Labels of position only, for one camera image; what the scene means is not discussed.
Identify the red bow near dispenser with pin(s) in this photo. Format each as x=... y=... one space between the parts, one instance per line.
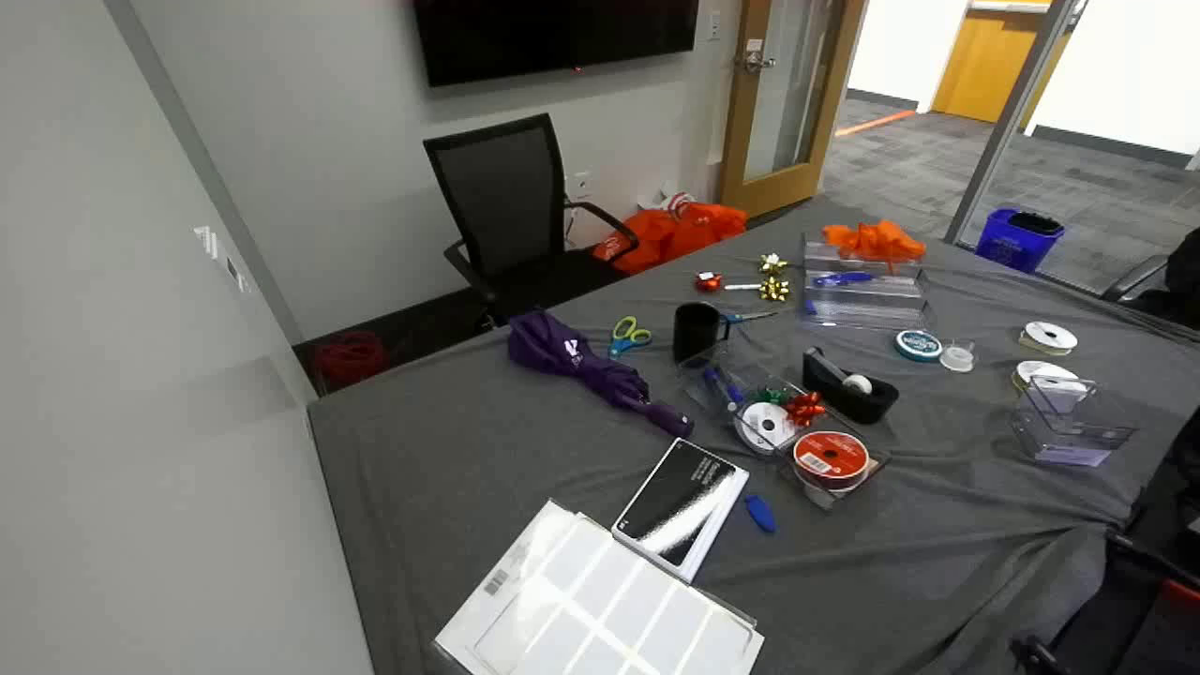
x=806 y=407

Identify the black mesh office chair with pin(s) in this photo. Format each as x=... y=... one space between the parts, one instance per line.
x=509 y=198

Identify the gold gift bow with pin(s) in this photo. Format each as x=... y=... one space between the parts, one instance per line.
x=776 y=281

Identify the black cup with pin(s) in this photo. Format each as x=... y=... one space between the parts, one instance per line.
x=699 y=327

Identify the green yellow scissors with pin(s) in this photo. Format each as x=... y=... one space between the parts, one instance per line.
x=628 y=337

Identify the small clear tape roll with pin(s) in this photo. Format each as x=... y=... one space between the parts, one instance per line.
x=958 y=357

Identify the purple folded umbrella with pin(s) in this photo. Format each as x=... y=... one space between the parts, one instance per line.
x=542 y=343

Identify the wall-mounted black television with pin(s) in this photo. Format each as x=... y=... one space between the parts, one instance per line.
x=492 y=41

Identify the red gift bow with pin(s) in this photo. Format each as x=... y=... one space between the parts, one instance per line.
x=709 y=282

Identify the wooden door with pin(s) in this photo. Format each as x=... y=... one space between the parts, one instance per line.
x=789 y=77

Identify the orange cloth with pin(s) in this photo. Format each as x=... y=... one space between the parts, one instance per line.
x=876 y=241

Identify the grey tablecloth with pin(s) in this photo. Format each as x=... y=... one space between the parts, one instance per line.
x=934 y=568

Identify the orange plastic bag on floor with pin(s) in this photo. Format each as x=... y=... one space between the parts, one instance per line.
x=671 y=233

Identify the teal ribbon spool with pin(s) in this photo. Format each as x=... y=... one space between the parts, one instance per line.
x=919 y=343

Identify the white ribbon roll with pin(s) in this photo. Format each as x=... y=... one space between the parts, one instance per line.
x=767 y=426

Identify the black tablet with white frame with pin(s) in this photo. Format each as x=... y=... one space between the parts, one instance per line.
x=681 y=508

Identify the clear acrylic stationery holder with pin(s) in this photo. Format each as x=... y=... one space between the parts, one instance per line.
x=1072 y=422

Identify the blue marker pen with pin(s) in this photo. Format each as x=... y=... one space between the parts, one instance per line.
x=758 y=513

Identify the large clear acrylic organizer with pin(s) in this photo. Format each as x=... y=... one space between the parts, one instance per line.
x=851 y=292

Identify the orange ribbon spool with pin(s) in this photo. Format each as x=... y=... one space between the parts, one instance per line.
x=831 y=456

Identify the blue recycling bin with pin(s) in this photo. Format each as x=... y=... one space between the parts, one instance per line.
x=1018 y=237

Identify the white ribbon spool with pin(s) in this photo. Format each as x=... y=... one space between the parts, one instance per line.
x=1043 y=369
x=1049 y=338

